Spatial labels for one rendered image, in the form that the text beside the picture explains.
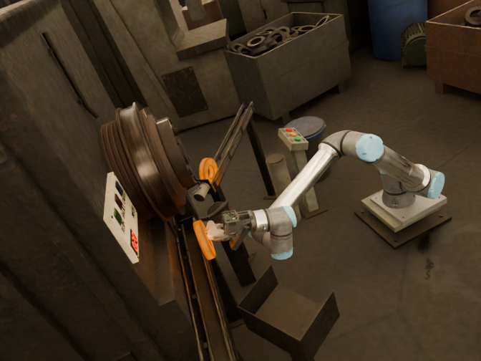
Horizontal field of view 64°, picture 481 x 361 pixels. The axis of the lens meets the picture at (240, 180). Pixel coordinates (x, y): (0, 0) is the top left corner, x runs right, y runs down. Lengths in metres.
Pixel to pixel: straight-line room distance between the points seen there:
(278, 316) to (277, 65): 2.61
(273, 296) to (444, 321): 0.93
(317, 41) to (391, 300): 2.51
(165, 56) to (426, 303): 3.20
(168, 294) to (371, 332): 1.12
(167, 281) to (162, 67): 3.10
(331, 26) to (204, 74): 1.34
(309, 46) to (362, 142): 2.22
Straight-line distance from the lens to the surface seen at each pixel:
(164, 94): 4.27
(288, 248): 1.57
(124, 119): 1.41
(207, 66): 4.14
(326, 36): 3.96
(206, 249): 1.45
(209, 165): 2.11
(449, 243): 2.45
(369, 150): 1.74
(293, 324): 1.45
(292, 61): 3.74
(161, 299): 1.33
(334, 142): 1.81
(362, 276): 2.30
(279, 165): 2.37
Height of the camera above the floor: 1.78
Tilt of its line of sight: 33 degrees down
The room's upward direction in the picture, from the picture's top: 20 degrees counter-clockwise
